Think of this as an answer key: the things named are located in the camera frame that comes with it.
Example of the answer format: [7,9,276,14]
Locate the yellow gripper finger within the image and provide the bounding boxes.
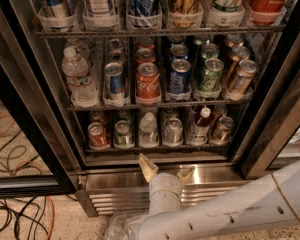
[138,153,159,183]
[176,166,195,185]

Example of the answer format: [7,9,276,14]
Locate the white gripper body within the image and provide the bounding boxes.
[149,173,183,216]

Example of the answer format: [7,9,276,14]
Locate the silver 7up can bottom shelf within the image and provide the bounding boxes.
[163,118,183,146]

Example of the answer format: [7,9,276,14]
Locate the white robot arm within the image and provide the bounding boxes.
[136,160,300,240]

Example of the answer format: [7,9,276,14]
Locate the green can bottom shelf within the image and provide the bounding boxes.
[115,120,133,146]

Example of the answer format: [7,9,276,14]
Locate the small water bottle bottom shelf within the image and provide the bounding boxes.
[139,112,158,148]

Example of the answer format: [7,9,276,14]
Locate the bronze can bottom shelf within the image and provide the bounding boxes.
[211,116,234,144]

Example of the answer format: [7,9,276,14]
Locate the red can bottom shelf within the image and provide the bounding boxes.
[88,122,109,149]

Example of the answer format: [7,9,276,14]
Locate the red coca-cola can front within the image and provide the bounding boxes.
[136,63,160,99]

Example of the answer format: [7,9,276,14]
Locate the blue silver can middle shelf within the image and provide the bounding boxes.
[104,62,125,100]

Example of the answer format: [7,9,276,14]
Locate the blue pepsi can front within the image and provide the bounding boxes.
[168,59,191,94]

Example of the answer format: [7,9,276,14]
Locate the blue pepsi can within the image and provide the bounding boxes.
[169,44,188,61]
[168,59,191,94]

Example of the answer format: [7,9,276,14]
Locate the green can front middle shelf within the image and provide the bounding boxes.
[196,58,224,92]

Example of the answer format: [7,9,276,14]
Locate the large water bottle middle shelf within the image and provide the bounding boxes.
[62,47,98,108]

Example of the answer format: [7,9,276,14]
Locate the right glass fridge door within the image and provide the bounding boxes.
[241,70,300,179]

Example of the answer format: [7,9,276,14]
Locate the glass fridge door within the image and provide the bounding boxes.
[0,16,77,198]
[241,70,300,179]

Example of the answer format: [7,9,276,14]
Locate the stainless steel fridge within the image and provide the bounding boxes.
[0,0,300,217]

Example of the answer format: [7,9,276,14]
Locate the left glass fridge door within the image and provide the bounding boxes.
[0,16,77,198]

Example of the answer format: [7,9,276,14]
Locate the gold can front middle shelf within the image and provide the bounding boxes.
[227,60,258,95]

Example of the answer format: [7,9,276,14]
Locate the gold can shelf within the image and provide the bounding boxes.
[169,0,199,28]
[227,60,258,95]
[224,45,251,78]

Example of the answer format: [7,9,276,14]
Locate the gold can top shelf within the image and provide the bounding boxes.
[169,0,199,28]

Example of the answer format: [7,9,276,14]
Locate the blue white can top shelf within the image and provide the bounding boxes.
[128,0,158,29]

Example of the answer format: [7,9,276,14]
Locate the red coca-cola can top shelf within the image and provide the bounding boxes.
[245,0,286,26]

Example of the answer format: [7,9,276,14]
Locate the brown drink bottle white cap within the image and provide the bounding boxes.
[187,107,211,146]

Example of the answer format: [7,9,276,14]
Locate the clear plastic bag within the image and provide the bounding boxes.
[105,212,148,240]

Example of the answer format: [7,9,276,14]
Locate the orange cable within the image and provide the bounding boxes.
[44,195,56,240]

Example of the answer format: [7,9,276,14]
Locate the black cables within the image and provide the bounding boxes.
[0,195,49,240]

